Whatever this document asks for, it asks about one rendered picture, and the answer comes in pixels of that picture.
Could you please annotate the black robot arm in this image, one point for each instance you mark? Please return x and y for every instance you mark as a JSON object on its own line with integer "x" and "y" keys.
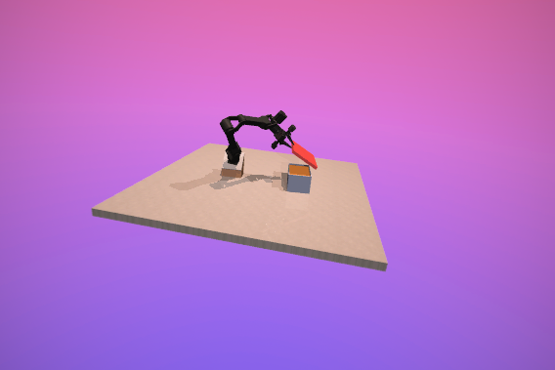
{"x": 234, "y": 150}

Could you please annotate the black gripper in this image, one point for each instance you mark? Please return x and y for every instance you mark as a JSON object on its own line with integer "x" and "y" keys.
{"x": 290, "y": 130}

